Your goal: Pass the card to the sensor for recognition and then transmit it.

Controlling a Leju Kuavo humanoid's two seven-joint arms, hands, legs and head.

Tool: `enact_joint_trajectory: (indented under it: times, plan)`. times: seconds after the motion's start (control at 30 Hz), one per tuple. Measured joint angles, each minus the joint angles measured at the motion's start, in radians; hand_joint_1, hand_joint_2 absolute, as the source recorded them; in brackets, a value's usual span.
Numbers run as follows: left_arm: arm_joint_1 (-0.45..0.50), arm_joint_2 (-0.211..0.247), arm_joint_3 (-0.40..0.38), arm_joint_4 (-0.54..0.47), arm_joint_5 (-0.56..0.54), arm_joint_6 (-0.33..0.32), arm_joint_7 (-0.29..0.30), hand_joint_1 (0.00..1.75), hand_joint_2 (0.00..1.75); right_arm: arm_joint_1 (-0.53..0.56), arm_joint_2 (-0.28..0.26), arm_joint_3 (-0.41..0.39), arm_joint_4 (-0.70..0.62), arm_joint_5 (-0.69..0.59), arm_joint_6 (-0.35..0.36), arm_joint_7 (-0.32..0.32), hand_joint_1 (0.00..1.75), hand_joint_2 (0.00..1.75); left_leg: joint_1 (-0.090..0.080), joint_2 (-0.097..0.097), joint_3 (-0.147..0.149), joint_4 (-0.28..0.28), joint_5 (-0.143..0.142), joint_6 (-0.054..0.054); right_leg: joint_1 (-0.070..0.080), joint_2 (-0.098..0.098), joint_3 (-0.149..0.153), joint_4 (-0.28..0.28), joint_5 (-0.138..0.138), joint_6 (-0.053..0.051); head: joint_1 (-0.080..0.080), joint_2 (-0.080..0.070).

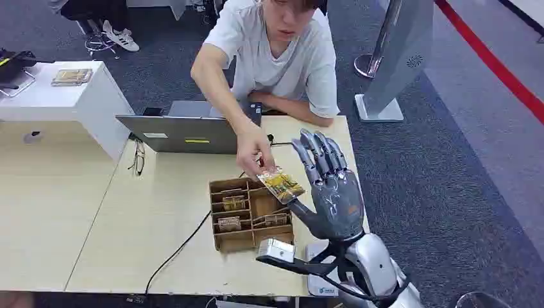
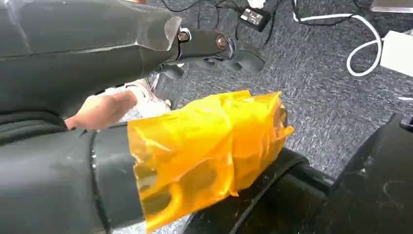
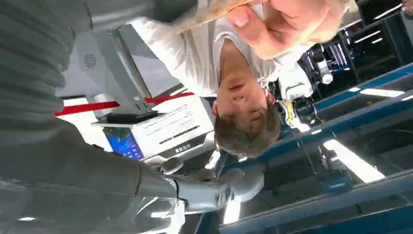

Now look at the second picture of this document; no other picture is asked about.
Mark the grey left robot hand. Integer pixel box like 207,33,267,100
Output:
0,0,295,234

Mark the person's hand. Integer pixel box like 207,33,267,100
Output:
64,90,139,132

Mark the white shoe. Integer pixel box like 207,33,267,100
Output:
96,78,172,121

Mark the black power adapter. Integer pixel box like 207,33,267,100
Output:
239,7,272,33

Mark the grey metal plate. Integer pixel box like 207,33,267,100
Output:
370,0,413,14

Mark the white box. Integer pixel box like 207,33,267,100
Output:
379,30,413,78

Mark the white cable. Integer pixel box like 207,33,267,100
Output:
292,0,384,78

